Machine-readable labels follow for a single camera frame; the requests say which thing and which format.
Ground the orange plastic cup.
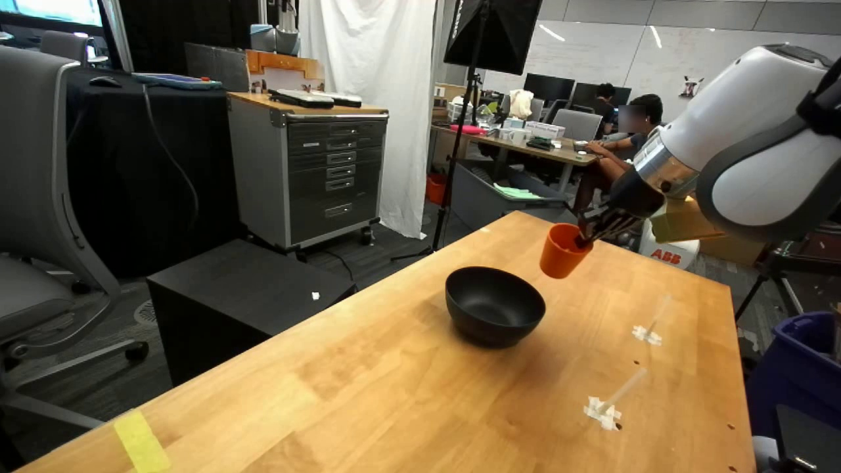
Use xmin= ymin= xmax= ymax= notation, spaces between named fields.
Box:
xmin=536 ymin=221 xmax=598 ymax=280

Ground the brown wooden box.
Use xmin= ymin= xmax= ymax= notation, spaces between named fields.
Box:
xmin=246 ymin=46 xmax=328 ymax=93

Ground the cardboard box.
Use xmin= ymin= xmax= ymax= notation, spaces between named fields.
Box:
xmin=696 ymin=231 xmax=778 ymax=269

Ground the wooden background desk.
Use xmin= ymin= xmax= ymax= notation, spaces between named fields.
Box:
xmin=470 ymin=129 xmax=600 ymax=170

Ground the white ABB container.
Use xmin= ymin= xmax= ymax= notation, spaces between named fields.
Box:
xmin=642 ymin=233 xmax=704 ymax=269

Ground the grey metal drawer cabinet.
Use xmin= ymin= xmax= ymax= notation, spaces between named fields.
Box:
xmin=227 ymin=88 xmax=391 ymax=256

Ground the hanging black cable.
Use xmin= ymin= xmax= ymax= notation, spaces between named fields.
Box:
xmin=139 ymin=80 xmax=206 ymax=231

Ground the black background monitor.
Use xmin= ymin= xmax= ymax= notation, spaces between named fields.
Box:
xmin=523 ymin=70 xmax=578 ymax=112
xmin=569 ymin=79 xmax=633 ymax=116

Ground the white curtain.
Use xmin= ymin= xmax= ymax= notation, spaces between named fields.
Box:
xmin=297 ymin=0 xmax=440 ymax=242

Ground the dark-haired background person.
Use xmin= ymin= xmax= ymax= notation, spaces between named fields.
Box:
xmin=591 ymin=80 xmax=621 ymax=120

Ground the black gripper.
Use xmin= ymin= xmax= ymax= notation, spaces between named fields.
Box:
xmin=574 ymin=166 xmax=669 ymax=250

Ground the black light stand pole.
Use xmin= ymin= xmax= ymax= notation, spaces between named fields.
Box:
xmin=429 ymin=0 xmax=494 ymax=252

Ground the black bowl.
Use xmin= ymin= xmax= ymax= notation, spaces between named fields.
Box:
xmin=443 ymin=264 xmax=549 ymax=348

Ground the yellow tape strip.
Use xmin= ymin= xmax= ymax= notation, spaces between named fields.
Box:
xmin=110 ymin=409 xmax=175 ymax=473

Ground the orange bucket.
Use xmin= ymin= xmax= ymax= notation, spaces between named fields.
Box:
xmin=426 ymin=170 xmax=452 ymax=209

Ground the black softbox light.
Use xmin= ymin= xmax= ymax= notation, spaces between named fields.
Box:
xmin=443 ymin=0 xmax=545 ymax=75

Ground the blue plastic bin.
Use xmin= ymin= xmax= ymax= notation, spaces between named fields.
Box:
xmin=755 ymin=310 xmax=841 ymax=436

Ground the low black cabinet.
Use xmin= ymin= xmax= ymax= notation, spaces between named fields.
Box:
xmin=146 ymin=235 xmax=364 ymax=389

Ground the black keyboard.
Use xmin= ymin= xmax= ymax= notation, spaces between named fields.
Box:
xmin=265 ymin=85 xmax=337 ymax=110

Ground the bright computer screen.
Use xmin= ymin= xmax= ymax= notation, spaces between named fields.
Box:
xmin=0 ymin=0 xmax=109 ymax=32

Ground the grey office chair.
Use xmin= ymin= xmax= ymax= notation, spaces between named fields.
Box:
xmin=0 ymin=42 xmax=154 ymax=430

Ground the black box under desk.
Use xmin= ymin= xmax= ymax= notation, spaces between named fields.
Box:
xmin=451 ymin=159 xmax=569 ymax=231

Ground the white taped clear stick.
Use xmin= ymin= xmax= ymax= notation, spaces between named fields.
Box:
xmin=629 ymin=289 xmax=675 ymax=348
xmin=582 ymin=365 xmax=652 ymax=434

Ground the black backdrop panel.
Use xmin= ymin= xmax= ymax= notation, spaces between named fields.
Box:
xmin=115 ymin=0 xmax=265 ymax=74

